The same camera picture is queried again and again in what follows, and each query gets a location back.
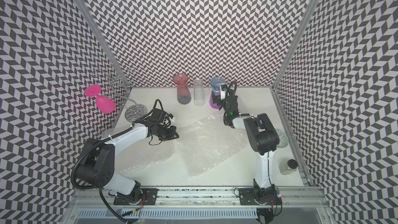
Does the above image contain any green patterned round bowl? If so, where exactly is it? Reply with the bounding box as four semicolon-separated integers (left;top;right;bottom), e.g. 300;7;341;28
276;129;289;148

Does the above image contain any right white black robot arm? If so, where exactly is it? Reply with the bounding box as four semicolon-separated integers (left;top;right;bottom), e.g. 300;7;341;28
219;95;279;205

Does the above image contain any aluminium front rail frame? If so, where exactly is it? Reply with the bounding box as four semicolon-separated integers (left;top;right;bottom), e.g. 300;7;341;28
58;186;336;224

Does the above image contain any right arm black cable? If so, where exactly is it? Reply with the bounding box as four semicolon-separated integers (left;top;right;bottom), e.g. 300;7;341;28
226;80;284;224

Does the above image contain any purple blue tumbler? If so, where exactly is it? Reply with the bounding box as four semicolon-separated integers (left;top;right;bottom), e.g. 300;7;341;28
209;77;226;108

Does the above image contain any clear ribbed glass vase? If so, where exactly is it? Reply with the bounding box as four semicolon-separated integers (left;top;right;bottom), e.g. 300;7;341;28
193;79;205;106

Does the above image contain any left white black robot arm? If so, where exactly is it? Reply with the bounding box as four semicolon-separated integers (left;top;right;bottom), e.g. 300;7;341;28
70;108;179;204

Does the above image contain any red black ribbed vase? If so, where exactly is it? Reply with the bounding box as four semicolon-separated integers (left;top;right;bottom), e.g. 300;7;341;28
173;74;191;105

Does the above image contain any clear bubble wrap roll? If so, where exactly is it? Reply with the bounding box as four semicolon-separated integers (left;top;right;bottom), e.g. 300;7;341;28
115;136;175;175

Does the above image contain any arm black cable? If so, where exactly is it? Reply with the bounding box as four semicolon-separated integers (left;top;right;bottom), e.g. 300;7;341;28
226;80;284;224
70;99;165;224

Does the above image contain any pink plastic wine glass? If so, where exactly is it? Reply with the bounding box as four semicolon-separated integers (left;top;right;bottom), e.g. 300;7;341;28
84;85;116;114

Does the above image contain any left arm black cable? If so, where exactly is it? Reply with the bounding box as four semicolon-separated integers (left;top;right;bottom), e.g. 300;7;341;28
70;99;165;224

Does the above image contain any chrome wire glass rack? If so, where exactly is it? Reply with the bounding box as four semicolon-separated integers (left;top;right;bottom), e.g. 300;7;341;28
93;69;148;123

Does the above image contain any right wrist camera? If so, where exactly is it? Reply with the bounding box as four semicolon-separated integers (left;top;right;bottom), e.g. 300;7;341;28
220;84;228;100

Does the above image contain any small black-lidded glass jar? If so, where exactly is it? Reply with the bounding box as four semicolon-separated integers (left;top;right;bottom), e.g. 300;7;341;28
279;159;298;175

